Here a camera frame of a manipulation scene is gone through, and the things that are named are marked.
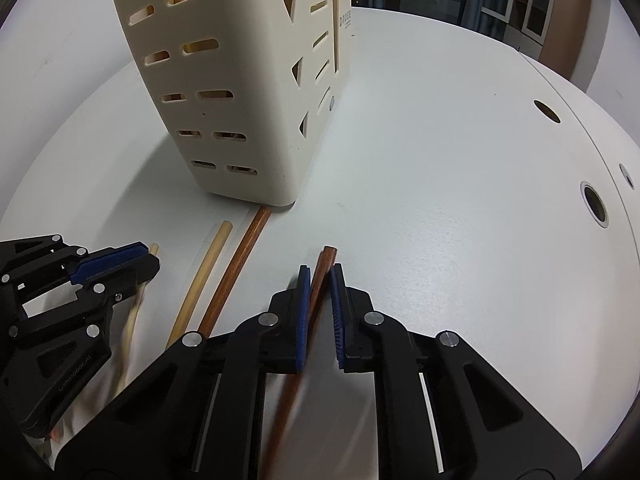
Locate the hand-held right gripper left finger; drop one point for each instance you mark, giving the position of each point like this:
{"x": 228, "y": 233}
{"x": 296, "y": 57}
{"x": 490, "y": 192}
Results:
{"x": 301, "y": 320}

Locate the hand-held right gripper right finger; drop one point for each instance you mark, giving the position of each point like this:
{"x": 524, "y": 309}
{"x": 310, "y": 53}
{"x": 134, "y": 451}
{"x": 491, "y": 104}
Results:
{"x": 337, "y": 320}

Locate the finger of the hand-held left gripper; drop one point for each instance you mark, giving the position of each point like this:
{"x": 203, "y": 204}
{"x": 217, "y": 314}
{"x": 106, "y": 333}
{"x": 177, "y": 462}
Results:
{"x": 115, "y": 262}
{"x": 45, "y": 255}

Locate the dark brown wooden chopstick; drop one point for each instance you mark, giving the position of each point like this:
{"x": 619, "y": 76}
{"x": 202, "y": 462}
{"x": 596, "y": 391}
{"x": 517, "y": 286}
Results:
{"x": 235, "y": 270}
{"x": 322, "y": 270}

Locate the light wooden chopstick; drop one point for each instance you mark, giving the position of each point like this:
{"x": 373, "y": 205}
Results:
{"x": 131, "y": 330}
{"x": 200, "y": 280}

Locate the cream plastic utensil holder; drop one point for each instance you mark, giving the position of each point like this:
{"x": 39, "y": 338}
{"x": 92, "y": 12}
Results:
{"x": 240, "y": 110}

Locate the small round table grommet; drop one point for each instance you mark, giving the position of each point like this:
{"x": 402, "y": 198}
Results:
{"x": 626, "y": 172}

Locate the brown cabinet with glass doors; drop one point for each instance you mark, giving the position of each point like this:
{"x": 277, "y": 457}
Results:
{"x": 545, "y": 5}

